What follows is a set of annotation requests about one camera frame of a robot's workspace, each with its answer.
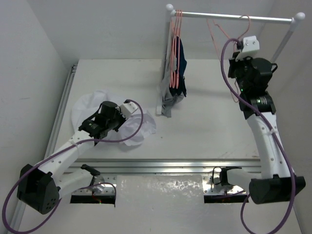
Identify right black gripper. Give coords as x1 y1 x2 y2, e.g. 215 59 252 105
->
228 51 255 92

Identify white shirt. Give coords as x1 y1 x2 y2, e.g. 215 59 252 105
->
71 90 156 146

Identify pink wire hanger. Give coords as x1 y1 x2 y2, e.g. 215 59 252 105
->
206 14 252 103

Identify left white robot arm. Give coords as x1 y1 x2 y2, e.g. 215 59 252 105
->
17 100 137 215

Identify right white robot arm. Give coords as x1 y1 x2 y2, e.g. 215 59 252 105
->
219 52 306 204

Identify grey hanging garment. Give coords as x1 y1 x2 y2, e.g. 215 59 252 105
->
160 72 184 118

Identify dark blue hanging garment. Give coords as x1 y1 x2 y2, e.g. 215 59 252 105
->
169 40 187 97

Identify pink hangers on rack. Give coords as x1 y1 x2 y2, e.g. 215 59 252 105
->
169 10 182 89

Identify white clothes rack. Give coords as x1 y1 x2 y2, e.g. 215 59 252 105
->
155 3 306 117

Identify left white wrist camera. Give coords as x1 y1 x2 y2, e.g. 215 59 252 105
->
119 101 138 118

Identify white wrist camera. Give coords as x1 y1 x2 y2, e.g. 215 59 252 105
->
119 101 138 118
235 36 260 61

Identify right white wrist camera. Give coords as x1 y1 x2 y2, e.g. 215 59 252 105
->
235 36 260 61

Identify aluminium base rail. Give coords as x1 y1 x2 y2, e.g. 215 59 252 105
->
70 158 288 195

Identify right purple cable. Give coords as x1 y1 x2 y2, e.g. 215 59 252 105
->
220 38 297 234

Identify purple cable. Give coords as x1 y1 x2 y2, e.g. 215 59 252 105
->
220 38 297 234
3 97 144 232

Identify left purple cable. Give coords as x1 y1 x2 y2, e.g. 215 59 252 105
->
3 97 144 232

